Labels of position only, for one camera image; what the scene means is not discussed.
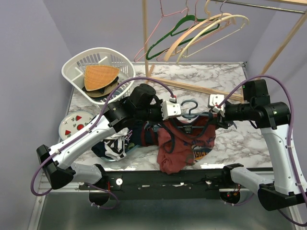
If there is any cream plastic hanger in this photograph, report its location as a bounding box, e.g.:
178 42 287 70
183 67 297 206
173 0 249 64

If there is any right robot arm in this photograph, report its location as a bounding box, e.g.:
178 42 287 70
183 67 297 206
208 79 307 211

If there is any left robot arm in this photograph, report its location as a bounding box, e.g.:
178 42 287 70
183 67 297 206
36 84 164 190

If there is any orange woven fan mat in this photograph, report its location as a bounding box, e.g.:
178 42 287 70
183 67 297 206
84 65 120 91

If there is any red tank top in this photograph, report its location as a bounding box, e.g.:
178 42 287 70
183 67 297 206
157 113 216 174

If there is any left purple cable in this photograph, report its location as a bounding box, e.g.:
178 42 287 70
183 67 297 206
31 76 177 210

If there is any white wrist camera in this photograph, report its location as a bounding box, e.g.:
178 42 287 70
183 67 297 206
207 94 225 117
161 95 182 120

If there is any blue plastic hanger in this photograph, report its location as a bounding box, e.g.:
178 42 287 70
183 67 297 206
153 100 238 154

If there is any white plastic laundry basket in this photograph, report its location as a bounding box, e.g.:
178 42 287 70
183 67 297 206
61 47 136 107

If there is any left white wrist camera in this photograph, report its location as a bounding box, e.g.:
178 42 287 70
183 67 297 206
161 95 182 120

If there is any black white striped garment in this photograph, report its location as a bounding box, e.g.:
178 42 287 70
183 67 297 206
103 128 132 151

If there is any purple cable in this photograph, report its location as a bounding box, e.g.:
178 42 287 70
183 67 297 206
215 75 307 227
31 76 177 210

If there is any green plastic hanger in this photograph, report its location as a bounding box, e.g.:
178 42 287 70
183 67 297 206
145 0 220 61

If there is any dark navy maroon garment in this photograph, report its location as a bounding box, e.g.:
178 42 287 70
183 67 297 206
93 122 159 147

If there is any watermelon pattern plate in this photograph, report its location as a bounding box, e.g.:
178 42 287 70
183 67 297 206
59 111 94 140

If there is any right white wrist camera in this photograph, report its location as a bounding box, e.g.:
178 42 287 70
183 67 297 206
207 94 225 117

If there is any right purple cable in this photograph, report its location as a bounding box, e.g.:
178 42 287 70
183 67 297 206
215 75 307 227

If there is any light wooden hanger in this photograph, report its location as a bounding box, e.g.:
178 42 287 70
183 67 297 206
164 0 236 62

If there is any wooden clothes rack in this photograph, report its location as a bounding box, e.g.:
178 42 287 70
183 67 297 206
141 0 307 103

